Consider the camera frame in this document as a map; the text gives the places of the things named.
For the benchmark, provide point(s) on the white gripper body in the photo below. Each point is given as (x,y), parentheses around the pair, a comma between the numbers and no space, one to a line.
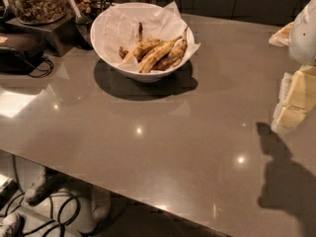
(304,34)

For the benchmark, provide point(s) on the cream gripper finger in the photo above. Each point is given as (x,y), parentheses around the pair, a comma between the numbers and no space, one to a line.
(281,37)
(297,97)

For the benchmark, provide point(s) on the spotted banana front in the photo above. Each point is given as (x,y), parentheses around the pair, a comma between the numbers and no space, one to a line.
(155,54)

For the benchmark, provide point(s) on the spotted banana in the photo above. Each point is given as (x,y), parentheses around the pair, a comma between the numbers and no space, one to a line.
(155,54)
(175,56)
(141,49)

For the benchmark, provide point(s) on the spotted banana right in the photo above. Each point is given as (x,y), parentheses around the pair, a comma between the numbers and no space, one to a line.
(175,56)

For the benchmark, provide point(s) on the spotted banana left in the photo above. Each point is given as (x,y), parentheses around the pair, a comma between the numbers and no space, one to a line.
(141,49)

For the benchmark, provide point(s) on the white bowl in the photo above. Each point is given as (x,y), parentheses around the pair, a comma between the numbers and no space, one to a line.
(118,27)

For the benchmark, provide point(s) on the metal scoop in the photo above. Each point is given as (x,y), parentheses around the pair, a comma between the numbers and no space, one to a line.
(82,24)

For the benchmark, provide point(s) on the grey metal stand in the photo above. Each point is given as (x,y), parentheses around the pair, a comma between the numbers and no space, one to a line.
(59,37)

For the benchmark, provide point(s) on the glass jar of nuts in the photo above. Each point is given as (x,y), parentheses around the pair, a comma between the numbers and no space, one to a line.
(38,12)

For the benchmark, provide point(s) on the white robot base with cables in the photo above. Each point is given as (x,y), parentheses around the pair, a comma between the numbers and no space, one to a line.
(39,202)

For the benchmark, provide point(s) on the black device with cable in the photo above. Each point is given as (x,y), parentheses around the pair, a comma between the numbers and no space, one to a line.
(23,54)

